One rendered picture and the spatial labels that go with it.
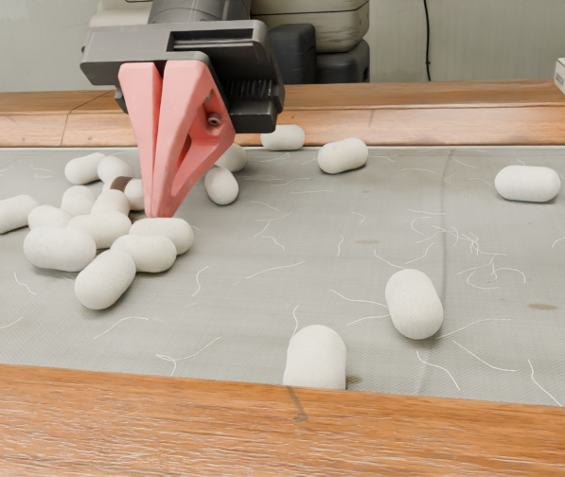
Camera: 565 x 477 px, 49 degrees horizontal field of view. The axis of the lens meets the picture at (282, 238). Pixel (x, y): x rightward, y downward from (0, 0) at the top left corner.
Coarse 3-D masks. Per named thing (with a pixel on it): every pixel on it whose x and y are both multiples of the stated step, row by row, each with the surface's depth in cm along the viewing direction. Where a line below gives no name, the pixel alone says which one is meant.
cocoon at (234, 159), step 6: (234, 144) 42; (228, 150) 41; (234, 150) 41; (240, 150) 41; (222, 156) 41; (228, 156) 41; (234, 156) 41; (240, 156) 41; (246, 156) 42; (216, 162) 42; (222, 162) 41; (228, 162) 41; (234, 162) 41; (240, 162) 41; (228, 168) 42; (234, 168) 41; (240, 168) 42
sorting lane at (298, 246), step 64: (0, 192) 41; (64, 192) 41; (192, 192) 39; (256, 192) 38; (320, 192) 38; (384, 192) 37; (448, 192) 36; (0, 256) 32; (192, 256) 31; (256, 256) 30; (320, 256) 30; (384, 256) 29; (448, 256) 29; (512, 256) 29; (0, 320) 26; (64, 320) 26; (128, 320) 26; (192, 320) 25; (256, 320) 25; (320, 320) 25; (384, 320) 24; (448, 320) 24; (512, 320) 24; (384, 384) 21; (448, 384) 21; (512, 384) 20
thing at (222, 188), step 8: (216, 168) 37; (224, 168) 37; (208, 176) 37; (216, 176) 36; (224, 176) 36; (232, 176) 37; (208, 184) 36; (216, 184) 36; (224, 184) 36; (232, 184) 36; (208, 192) 36; (216, 192) 36; (224, 192) 36; (232, 192) 36; (216, 200) 36; (224, 200) 36; (232, 200) 36
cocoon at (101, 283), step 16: (112, 256) 27; (128, 256) 28; (96, 272) 26; (112, 272) 26; (128, 272) 27; (80, 288) 26; (96, 288) 26; (112, 288) 26; (96, 304) 26; (112, 304) 26
